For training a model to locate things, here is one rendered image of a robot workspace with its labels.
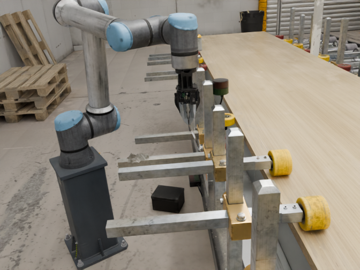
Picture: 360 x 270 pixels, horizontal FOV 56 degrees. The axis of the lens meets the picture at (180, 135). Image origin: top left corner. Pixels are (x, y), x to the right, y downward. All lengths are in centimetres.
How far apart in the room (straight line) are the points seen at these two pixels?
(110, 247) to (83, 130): 76
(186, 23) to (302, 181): 59
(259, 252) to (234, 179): 25
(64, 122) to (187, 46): 91
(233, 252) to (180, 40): 64
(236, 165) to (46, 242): 182
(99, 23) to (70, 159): 86
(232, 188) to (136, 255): 140
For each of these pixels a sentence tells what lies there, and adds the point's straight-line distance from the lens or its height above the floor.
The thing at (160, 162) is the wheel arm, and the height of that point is 85.
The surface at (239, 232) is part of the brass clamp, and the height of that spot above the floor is 94.
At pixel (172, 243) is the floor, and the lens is 219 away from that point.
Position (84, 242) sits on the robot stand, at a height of 14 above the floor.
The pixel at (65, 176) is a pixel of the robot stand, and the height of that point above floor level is 60.
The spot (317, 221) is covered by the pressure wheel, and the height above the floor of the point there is 95.
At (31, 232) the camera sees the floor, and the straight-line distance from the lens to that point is 257.
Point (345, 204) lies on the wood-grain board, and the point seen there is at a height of 90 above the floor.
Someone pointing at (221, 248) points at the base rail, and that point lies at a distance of 112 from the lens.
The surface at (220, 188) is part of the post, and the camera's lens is 112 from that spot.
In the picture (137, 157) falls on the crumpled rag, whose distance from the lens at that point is 130.
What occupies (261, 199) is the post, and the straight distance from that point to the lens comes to 54.
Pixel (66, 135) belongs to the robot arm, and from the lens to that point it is 183.
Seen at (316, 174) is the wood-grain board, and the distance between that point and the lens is 113.
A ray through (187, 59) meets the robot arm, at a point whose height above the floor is 124.
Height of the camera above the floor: 147
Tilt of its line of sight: 25 degrees down
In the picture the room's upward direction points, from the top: 4 degrees counter-clockwise
